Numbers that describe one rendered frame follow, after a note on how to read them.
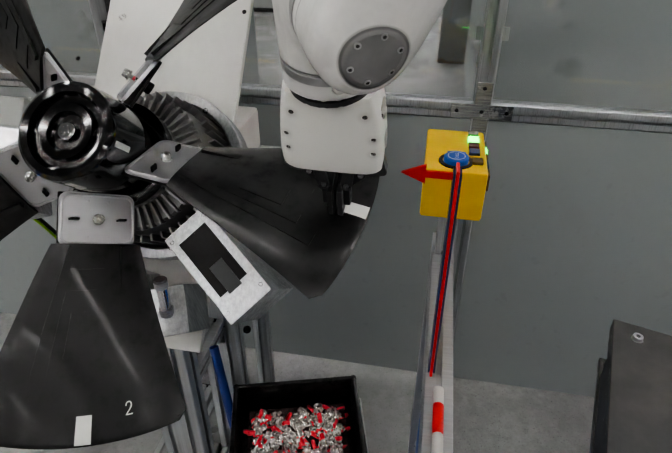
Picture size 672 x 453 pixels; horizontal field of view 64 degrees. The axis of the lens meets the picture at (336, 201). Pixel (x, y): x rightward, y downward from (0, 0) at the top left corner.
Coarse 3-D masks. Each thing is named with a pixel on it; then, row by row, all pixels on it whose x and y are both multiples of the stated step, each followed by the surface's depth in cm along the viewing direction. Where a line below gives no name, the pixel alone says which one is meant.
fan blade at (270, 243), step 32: (192, 160) 65; (224, 160) 66; (256, 160) 66; (192, 192) 61; (224, 192) 61; (256, 192) 61; (288, 192) 62; (320, 192) 62; (352, 192) 62; (224, 224) 58; (256, 224) 59; (288, 224) 59; (320, 224) 59; (352, 224) 59; (288, 256) 57; (320, 256) 57; (320, 288) 55
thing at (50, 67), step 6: (48, 54) 67; (48, 60) 67; (48, 66) 68; (54, 66) 66; (48, 72) 69; (54, 72) 68; (60, 72) 66; (48, 78) 70; (60, 78) 67; (66, 78) 66; (48, 84) 71
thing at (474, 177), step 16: (432, 144) 93; (448, 144) 93; (464, 144) 93; (480, 144) 93; (432, 160) 88; (464, 176) 85; (480, 176) 84; (432, 192) 87; (448, 192) 87; (464, 192) 86; (480, 192) 86; (432, 208) 89; (464, 208) 88; (480, 208) 87
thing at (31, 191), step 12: (12, 144) 66; (0, 156) 66; (0, 168) 67; (12, 168) 67; (24, 168) 68; (12, 180) 68; (24, 180) 69; (36, 180) 69; (24, 192) 70; (36, 192) 70; (36, 204) 71
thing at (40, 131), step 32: (64, 96) 63; (96, 96) 61; (32, 128) 63; (96, 128) 62; (128, 128) 64; (160, 128) 72; (32, 160) 61; (64, 160) 61; (96, 160) 60; (128, 160) 65; (96, 192) 67; (128, 192) 71
